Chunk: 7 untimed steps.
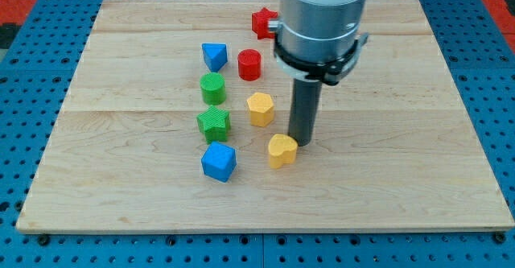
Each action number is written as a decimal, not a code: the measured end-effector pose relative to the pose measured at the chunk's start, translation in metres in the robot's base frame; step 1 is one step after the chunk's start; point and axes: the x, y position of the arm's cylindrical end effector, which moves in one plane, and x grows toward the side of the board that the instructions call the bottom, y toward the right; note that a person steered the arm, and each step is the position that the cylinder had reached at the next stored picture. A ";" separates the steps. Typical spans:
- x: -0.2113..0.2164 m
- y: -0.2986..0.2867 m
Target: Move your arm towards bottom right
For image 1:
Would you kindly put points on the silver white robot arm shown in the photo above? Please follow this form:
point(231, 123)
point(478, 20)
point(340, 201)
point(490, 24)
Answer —
point(316, 41)

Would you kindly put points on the red cylinder block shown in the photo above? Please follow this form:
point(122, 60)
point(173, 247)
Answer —
point(249, 64)

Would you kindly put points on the blue triangle block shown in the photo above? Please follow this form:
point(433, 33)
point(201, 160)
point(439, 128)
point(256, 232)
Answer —
point(215, 56)

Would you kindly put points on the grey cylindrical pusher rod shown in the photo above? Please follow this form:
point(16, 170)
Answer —
point(303, 110)

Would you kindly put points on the light wooden board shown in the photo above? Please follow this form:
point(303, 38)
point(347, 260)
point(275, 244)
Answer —
point(393, 149)

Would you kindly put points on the blue cube block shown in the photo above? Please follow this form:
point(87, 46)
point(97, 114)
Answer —
point(219, 161)

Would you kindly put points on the green cylinder block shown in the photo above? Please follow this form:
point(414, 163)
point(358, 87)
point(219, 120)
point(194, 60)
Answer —
point(212, 87)

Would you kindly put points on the red star block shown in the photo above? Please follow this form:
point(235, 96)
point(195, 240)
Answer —
point(259, 21)

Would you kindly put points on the green star block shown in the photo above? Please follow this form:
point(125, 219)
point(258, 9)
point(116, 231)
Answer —
point(214, 124)

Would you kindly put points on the yellow hexagon block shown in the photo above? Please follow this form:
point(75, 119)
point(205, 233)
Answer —
point(261, 109)

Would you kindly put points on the yellow heart block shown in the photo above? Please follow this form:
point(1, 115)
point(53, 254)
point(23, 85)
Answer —
point(282, 149)

